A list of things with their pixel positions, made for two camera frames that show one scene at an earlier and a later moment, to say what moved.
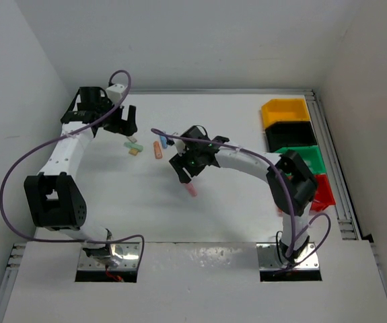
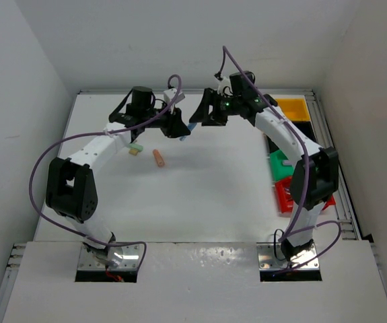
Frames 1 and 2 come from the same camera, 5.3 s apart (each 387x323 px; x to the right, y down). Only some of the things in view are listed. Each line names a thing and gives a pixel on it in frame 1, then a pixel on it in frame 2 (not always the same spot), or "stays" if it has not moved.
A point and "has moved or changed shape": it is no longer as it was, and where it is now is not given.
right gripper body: (191, 158) to (227, 105)
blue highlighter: (163, 141) has moved or changed shape
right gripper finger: (184, 177) to (202, 115)
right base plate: (269, 260) stays
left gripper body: (114, 122) to (147, 114)
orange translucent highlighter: (158, 151) to (159, 158)
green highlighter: (132, 145) stays
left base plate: (124, 255) stays
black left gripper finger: (130, 127) to (175, 126)
